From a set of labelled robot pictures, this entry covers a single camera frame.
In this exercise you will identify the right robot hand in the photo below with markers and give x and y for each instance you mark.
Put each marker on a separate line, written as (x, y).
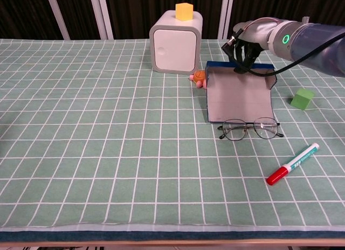
(258, 31)

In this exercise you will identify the blue glasses case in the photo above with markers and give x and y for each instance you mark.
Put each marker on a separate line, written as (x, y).
(237, 99)

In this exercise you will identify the black rimmed eyeglasses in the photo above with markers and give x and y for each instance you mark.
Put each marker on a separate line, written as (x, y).
(253, 124)

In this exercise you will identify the orange pink turtle toy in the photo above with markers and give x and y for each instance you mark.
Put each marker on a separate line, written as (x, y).
(199, 77)

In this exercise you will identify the yellow hexagonal block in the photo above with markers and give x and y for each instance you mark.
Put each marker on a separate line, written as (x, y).
(184, 12)

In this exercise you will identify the green foam cube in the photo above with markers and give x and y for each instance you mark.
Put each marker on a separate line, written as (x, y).
(302, 99)

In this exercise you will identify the white cube cabinet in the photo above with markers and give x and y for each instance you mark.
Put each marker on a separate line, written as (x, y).
(173, 50)

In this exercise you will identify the red capped green marker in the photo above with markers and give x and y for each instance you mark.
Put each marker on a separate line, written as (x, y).
(292, 165)

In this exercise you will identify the green checked tablecloth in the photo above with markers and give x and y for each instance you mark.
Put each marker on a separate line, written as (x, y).
(81, 126)

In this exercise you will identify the blue felt underlay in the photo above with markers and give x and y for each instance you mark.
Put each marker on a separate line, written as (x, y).
(161, 236)

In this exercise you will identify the black pleated curtain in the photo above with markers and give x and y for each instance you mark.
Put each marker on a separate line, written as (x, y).
(27, 13)

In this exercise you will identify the silver slotted metal rail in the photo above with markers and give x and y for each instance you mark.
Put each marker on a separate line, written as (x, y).
(58, 17)

